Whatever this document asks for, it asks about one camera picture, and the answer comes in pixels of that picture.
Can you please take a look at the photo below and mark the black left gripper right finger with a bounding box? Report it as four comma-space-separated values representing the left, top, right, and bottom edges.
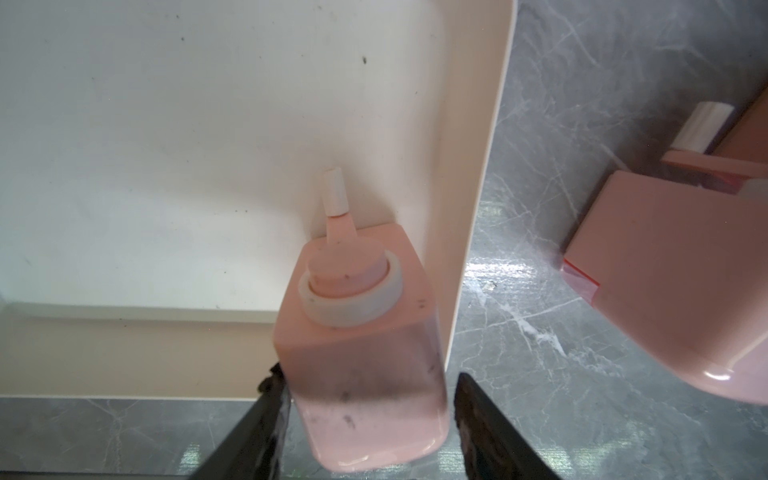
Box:
454, 372, 559, 480

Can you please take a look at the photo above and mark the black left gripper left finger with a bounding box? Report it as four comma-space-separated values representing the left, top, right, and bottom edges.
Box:
191, 364, 291, 480

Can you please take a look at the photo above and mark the pink pencil sharpener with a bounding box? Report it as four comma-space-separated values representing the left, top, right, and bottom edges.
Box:
273, 168, 449, 473
561, 97, 767, 405

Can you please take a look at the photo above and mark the white left storage tray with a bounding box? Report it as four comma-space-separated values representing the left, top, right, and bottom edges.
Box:
1, 1, 518, 400

